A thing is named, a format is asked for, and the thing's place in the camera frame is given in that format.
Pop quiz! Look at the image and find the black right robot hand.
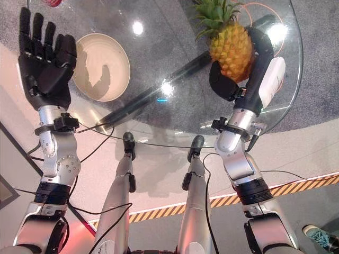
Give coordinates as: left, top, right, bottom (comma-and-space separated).
209, 26, 287, 116

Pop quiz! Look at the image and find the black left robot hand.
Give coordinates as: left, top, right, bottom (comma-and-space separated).
17, 7, 78, 110

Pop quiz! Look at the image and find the yellow pineapple with green crown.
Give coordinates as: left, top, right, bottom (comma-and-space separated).
192, 0, 256, 83

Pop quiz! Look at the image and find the cream round plate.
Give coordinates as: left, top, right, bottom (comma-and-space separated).
71, 33, 131, 103

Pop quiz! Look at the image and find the round glass table top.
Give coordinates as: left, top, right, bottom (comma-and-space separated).
31, 0, 304, 149

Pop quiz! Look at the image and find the black table base bar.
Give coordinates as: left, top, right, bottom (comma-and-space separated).
101, 14, 278, 125

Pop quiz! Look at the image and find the yellow black hazard tape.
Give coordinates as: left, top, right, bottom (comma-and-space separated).
88, 173, 339, 228

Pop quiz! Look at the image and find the silver right robot leg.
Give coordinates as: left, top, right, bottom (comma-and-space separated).
176, 134, 214, 254

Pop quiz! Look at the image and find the silver robot leg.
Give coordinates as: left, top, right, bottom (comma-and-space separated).
94, 131, 137, 254
176, 134, 214, 254

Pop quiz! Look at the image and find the silver left robot leg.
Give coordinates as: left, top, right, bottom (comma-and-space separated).
94, 131, 137, 254

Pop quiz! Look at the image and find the person's teal shoe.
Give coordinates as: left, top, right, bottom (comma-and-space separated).
302, 224, 338, 251

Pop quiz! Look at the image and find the orange cable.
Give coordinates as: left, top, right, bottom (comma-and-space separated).
237, 2, 289, 69

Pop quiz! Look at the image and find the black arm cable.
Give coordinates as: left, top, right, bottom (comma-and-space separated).
13, 124, 133, 254

